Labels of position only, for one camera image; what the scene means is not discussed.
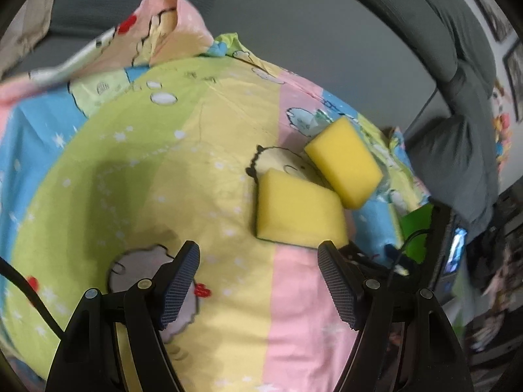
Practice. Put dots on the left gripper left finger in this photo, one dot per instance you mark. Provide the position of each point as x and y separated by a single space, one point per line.
179 303

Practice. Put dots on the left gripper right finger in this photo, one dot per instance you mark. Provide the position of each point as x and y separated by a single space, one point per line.
344 290

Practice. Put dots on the yellow sponge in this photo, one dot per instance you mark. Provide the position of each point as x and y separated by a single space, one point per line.
297 212
344 160

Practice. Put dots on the green cardboard box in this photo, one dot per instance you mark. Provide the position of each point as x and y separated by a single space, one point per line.
412 223

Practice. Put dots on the colourful cartoon bed sheet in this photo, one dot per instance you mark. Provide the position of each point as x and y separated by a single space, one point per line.
154 134

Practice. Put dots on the grey sofa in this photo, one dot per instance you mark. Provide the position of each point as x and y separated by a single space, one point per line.
424 66

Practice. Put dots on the framed landscape painting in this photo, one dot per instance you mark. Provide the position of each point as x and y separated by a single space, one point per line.
513 65

